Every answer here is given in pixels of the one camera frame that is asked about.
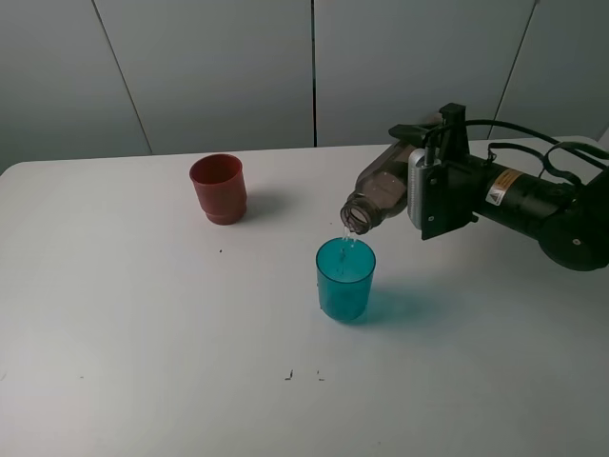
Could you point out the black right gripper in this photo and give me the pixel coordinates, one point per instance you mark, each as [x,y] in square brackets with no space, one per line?
[466,176]

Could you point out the brown transparent plastic bottle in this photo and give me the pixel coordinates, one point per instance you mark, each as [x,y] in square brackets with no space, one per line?
[380,190]

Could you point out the teal transparent plastic cup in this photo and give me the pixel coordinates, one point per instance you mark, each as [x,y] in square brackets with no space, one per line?
[345,269]

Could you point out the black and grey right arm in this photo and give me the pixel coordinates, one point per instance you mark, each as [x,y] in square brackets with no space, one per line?
[569,219]

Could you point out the red plastic cup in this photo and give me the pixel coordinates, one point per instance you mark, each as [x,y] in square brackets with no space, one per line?
[219,184]

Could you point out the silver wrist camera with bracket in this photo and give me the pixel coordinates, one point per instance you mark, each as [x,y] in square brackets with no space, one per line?
[425,175]

